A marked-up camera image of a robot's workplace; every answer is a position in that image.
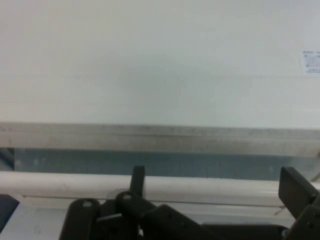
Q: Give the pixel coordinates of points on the cream toaster oven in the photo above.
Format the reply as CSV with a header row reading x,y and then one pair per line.
x,y
150,62

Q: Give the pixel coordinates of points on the cream oven door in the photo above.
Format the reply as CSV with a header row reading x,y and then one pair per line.
x,y
160,140

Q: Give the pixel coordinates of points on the white label sticker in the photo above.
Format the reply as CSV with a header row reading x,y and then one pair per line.
x,y
311,62

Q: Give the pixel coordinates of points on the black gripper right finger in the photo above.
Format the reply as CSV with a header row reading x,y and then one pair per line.
x,y
297,190

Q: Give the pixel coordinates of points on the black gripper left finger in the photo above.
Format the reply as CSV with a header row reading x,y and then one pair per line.
x,y
130,215

